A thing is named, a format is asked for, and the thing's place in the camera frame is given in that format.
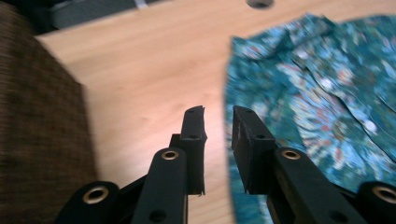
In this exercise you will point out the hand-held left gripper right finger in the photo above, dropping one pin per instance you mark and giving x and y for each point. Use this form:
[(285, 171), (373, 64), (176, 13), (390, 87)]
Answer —
[(252, 149)]

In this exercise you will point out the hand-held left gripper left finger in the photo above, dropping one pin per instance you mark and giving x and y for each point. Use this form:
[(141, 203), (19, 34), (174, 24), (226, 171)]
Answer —
[(194, 146)]

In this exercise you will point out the teal floral shirt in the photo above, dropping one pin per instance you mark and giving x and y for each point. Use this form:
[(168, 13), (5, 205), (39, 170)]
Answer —
[(311, 102)]

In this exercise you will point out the brown woven basket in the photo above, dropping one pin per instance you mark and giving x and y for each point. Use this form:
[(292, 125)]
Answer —
[(37, 124)]

